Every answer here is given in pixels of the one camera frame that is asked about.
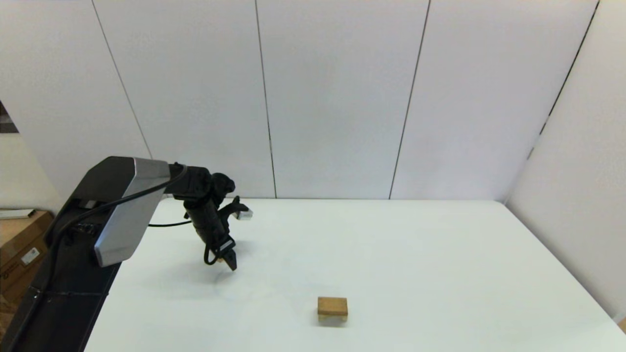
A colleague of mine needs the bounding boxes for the rectangular wooden building block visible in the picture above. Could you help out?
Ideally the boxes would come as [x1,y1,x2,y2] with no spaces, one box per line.
[317,296,349,316]

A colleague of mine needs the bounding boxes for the brown cardboard box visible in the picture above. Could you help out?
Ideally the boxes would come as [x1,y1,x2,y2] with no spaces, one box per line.
[0,211,54,260]
[0,296,18,338]
[0,242,47,304]

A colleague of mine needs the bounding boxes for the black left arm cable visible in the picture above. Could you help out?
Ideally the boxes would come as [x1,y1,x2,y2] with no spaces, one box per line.
[0,165,230,352]

